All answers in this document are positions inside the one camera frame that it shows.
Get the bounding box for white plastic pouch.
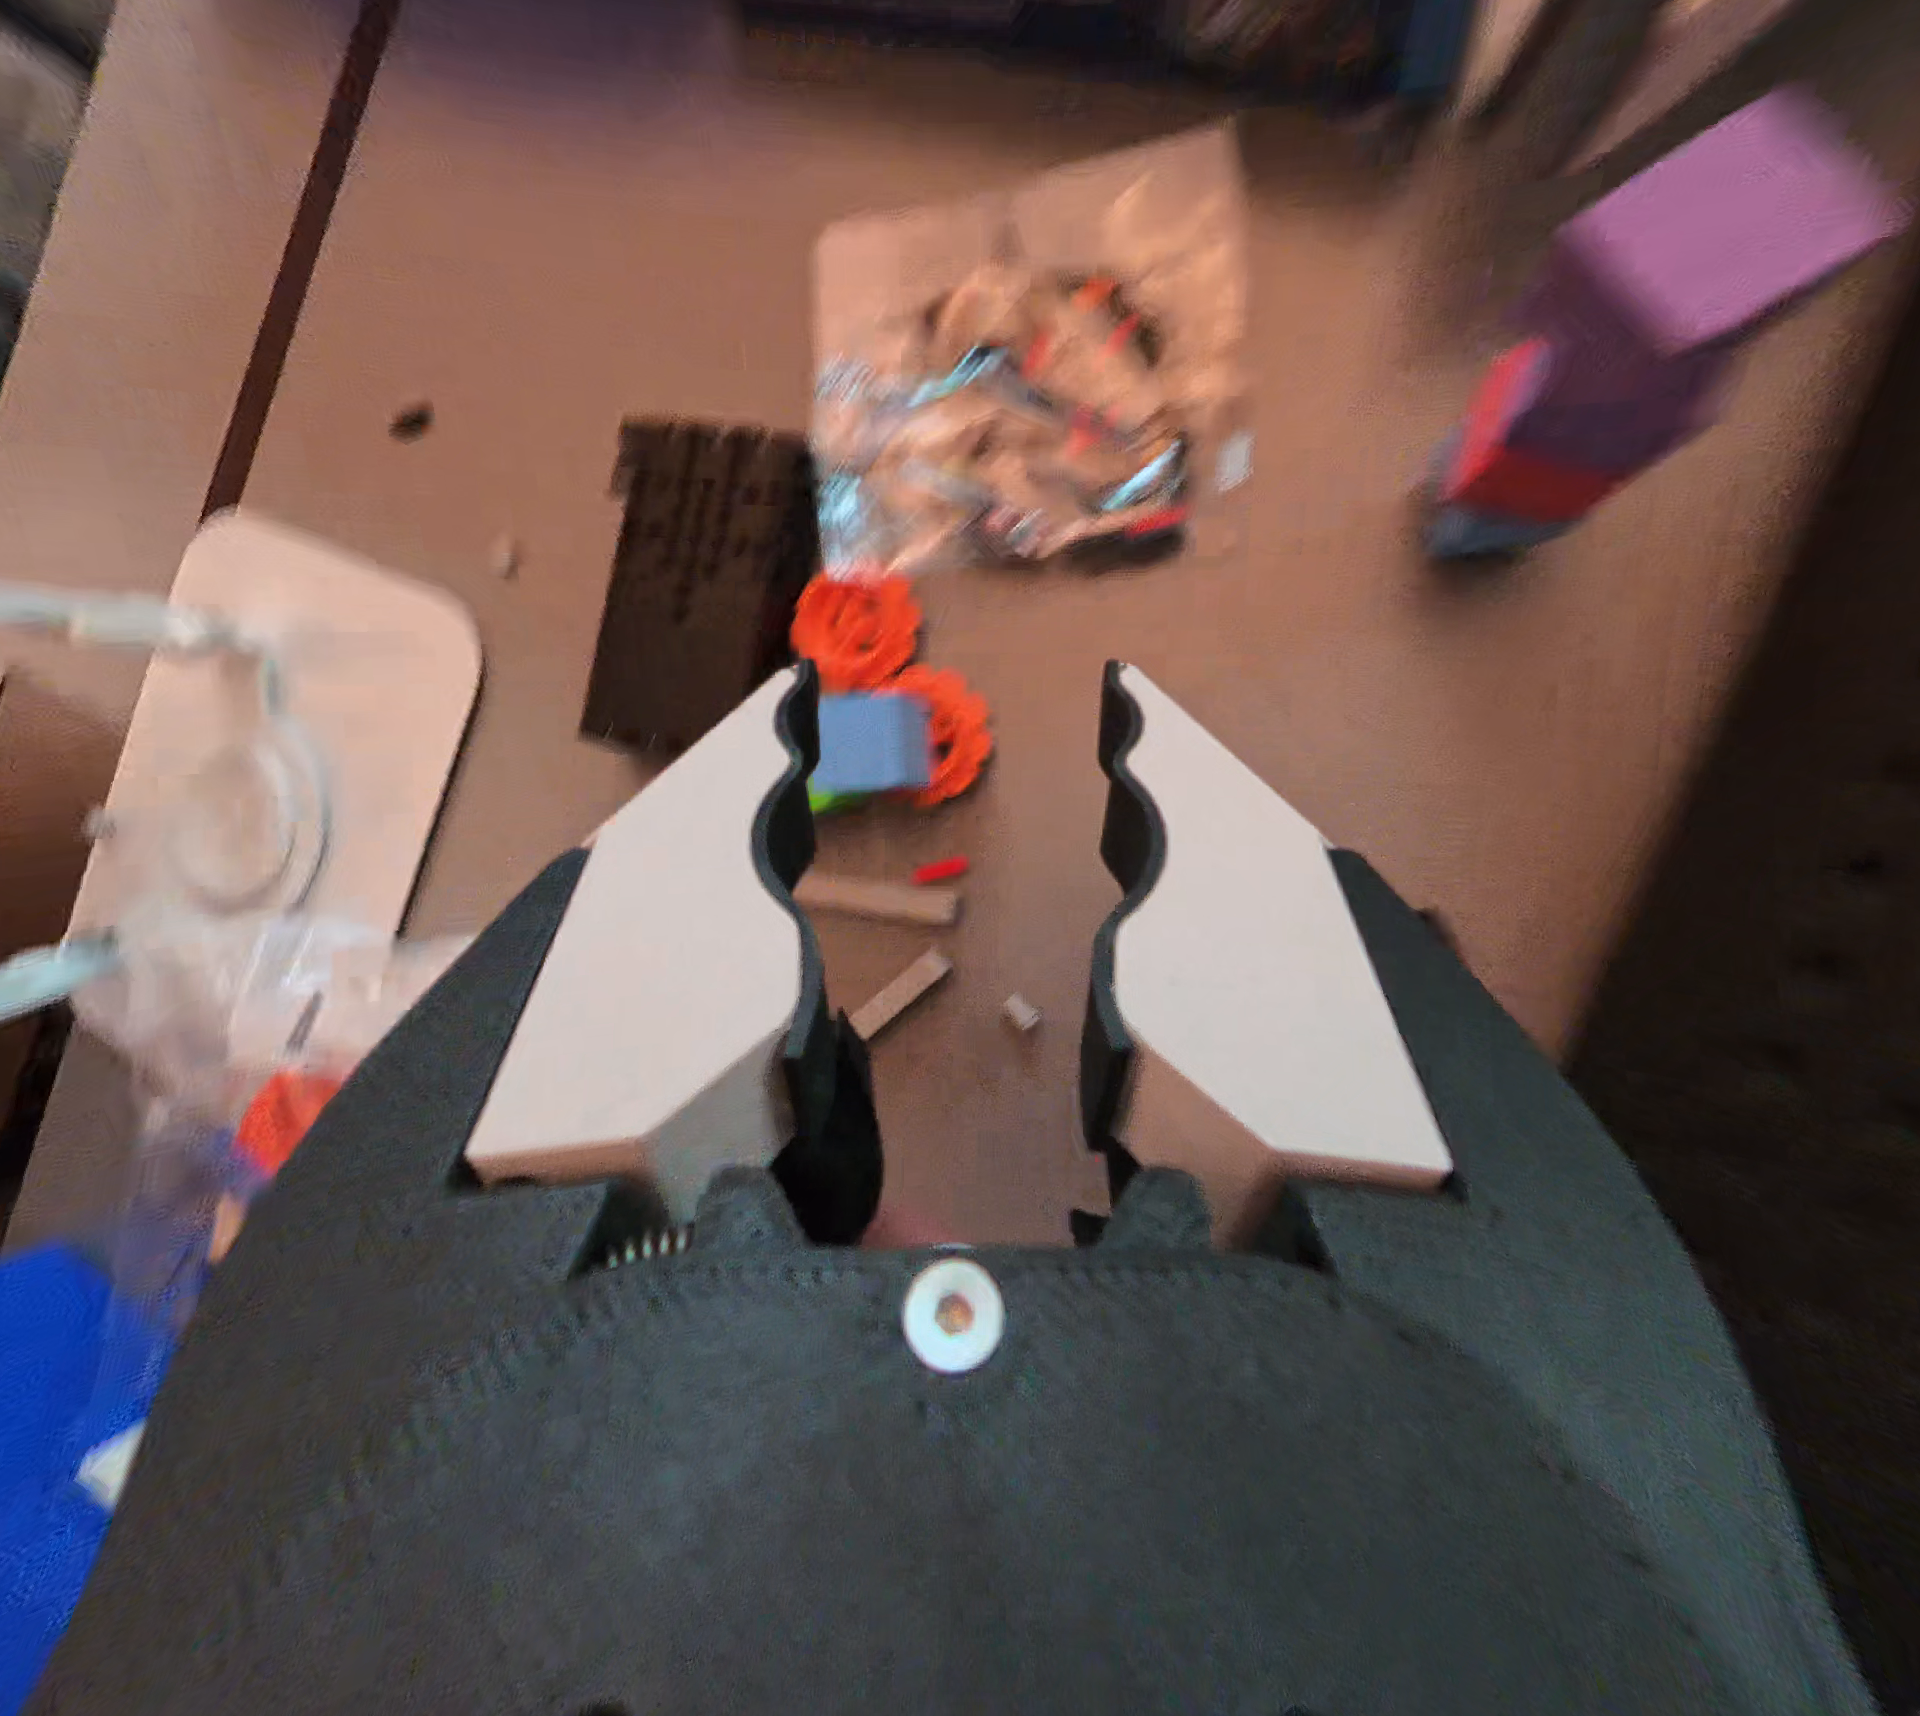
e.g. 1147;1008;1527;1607
67;914;482;1148

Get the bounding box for dark perforated panel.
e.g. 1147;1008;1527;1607
1560;245;1920;1716

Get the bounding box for orange gear wheel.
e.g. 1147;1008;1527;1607
899;664;993;805

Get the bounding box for white metal stand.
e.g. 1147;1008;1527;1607
0;512;485;995

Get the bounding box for blue foam cube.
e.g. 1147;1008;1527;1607
1424;506;1577;561
818;691;932;792

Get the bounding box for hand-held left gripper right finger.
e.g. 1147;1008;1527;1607
1080;662;1457;1196

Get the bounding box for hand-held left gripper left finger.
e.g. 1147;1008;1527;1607
460;664;829;1205

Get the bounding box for orange gear stack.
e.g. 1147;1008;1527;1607
788;574;921;691

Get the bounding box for black perforated control box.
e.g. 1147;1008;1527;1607
584;419;826;757

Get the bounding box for red foam cube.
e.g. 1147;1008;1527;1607
1424;344;1624;521

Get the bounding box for grey plastic beam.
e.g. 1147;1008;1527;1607
850;949;954;1041
795;875;963;925

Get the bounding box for small clear bag of parts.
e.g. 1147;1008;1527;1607
810;126;1254;569

